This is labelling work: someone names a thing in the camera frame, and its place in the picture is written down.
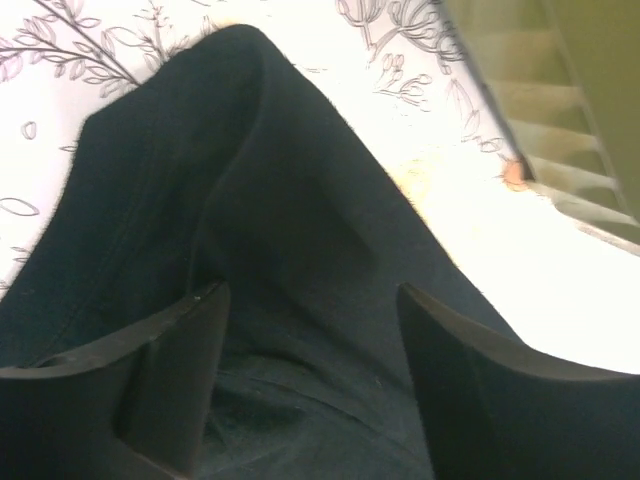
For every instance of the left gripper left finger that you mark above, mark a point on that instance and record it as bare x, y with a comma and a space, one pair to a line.
130, 405

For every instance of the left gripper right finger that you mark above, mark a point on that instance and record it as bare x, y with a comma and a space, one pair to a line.
494, 408

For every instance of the black t shirt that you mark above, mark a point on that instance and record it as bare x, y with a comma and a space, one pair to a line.
230, 165

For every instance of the floral patterned table mat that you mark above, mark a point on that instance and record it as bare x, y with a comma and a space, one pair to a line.
391, 69

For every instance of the olive green plastic bin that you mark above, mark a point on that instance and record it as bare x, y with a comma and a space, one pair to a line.
564, 76

